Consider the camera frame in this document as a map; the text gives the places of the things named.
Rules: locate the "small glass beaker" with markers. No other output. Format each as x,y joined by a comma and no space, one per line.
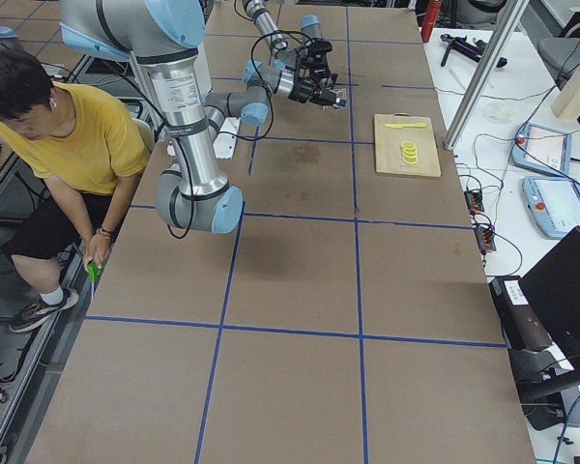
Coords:
340,100

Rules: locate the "steel jigger measuring cup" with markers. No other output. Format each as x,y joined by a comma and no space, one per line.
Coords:
329,82

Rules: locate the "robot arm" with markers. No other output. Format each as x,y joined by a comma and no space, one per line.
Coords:
281,73
164,38

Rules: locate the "yellow plastic knife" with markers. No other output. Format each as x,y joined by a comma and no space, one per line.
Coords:
400,126

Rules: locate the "bamboo cutting board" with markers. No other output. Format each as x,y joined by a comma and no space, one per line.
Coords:
388,159

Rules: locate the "lemon slice front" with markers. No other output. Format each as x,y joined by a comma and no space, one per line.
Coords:
410,160

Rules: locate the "red cylinder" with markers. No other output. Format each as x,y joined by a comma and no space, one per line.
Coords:
430,17

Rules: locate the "person in yellow shirt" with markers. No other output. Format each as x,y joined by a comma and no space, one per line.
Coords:
86,148

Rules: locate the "far teach pendant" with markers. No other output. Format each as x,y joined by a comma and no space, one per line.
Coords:
543,150

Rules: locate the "teach pendant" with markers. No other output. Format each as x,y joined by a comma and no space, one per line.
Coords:
543,150
554,203

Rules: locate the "grey office chair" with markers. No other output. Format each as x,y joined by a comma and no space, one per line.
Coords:
561,55

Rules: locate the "near teach pendant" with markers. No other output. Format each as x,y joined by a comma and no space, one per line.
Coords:
554,203

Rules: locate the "black desktop box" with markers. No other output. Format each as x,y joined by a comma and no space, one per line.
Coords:
521,325

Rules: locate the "black monitor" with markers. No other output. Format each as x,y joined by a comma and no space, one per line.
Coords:
552,289

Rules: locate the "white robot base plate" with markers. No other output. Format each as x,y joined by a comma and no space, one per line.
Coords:
224,140

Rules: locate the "black handled tool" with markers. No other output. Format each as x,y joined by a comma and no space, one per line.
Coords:
473,50

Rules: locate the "aluminium frame post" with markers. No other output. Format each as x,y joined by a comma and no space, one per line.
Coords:
509,19

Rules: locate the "green handled screwdriver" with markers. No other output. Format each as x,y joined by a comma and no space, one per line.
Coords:
93,271

